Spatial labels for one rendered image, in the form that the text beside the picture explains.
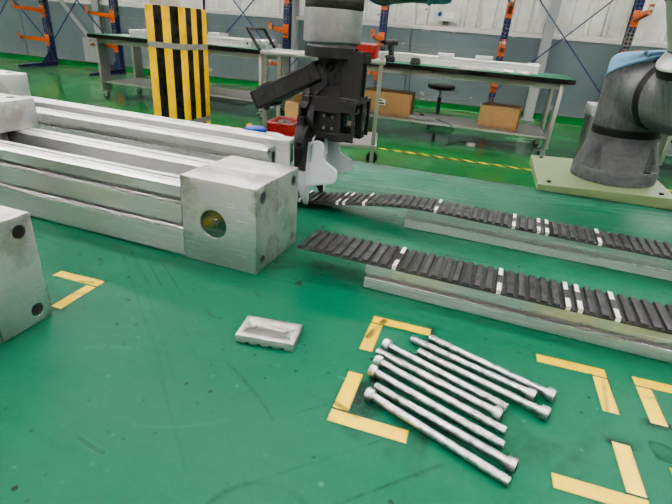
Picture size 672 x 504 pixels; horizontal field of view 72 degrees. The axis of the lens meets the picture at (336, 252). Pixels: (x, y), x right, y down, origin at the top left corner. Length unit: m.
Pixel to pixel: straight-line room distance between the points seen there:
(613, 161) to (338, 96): 0.56
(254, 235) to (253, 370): 0.16
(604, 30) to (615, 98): 7.28
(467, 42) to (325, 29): 7.52
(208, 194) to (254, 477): 0.29
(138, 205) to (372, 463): 0.38
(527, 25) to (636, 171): 7.17
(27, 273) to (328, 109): 0.39
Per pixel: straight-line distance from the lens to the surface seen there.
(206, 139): 0.72
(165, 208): 0.53
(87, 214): 0.62
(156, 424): 0.34
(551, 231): 0.64
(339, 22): 0.63
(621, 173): 1.01
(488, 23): 8.12
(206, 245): 0.52
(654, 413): 0.43
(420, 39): 8.19
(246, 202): 0.47
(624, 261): 0.67
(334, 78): 0.65
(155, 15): 3.96
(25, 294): 0.45
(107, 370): 0.39
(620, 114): 1.00
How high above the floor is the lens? 1.02
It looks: 25 degrees down
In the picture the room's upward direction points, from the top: 5 degrees clockwise
